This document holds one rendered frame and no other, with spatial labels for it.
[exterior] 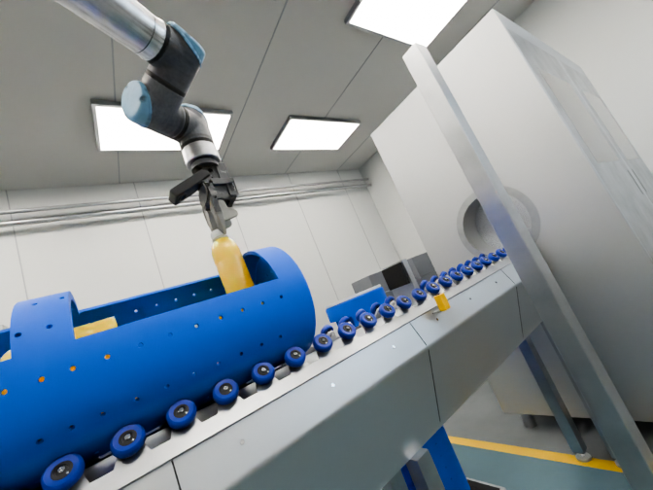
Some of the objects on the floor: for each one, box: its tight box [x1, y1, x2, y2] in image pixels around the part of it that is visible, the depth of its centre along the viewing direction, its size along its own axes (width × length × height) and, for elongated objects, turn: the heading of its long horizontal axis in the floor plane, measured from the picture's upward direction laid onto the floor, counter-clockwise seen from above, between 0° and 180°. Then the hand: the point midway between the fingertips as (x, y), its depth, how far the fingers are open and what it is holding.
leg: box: [519, 335, 592, 463], centre depth 138 cm, size 6×6×63 cm
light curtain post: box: [402, 43, 653, 490], centre depth 84 cm, size 6×6×170 cm
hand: (218, 233), depth 75 cm, fingers closed on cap, 4 cm apart
